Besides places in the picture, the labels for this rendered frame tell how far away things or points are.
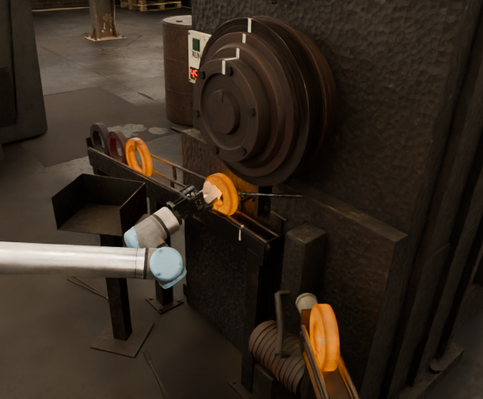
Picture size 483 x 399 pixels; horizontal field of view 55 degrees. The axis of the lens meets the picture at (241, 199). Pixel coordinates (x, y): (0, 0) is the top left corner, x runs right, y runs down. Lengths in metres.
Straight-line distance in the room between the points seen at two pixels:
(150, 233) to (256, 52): 0.63
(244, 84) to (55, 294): 1.60
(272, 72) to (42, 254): 0.77
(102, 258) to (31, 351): 0.96
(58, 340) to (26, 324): 0.20
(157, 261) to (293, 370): 0.47
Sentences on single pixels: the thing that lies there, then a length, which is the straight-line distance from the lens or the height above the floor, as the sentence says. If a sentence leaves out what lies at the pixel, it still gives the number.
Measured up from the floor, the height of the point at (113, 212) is 0.60.
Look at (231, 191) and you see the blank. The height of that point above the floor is 0.79.
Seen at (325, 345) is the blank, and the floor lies 0.74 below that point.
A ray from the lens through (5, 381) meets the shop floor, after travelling 2.15.
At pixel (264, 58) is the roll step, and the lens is 1.23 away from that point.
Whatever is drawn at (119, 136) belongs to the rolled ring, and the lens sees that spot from 2.17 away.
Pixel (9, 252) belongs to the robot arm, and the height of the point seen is 0.79.
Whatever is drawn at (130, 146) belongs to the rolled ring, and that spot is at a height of 0.73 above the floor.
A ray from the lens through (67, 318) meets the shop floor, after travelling 2.32.
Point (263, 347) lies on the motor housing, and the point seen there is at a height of 0.50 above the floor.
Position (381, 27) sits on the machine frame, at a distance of 1.22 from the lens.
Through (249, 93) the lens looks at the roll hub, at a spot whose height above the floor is 1.19.
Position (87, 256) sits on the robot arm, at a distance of 1.34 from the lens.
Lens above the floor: 1.53
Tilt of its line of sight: 29 degrees down
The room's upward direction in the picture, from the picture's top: 2 degrees clockwise
